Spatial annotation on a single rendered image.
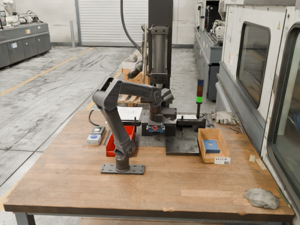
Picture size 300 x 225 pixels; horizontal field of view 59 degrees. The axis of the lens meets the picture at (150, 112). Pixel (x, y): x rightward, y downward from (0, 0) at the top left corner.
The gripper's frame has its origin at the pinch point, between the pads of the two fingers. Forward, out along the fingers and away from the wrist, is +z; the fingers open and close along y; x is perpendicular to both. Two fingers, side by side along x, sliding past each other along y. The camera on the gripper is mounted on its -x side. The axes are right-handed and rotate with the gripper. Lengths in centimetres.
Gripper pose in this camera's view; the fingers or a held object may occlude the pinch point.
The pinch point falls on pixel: (155, 128)
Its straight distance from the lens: 140.0
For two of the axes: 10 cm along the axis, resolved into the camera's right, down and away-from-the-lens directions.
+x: -10.0, -0.4, 0.5
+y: 0.6, -7.4, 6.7
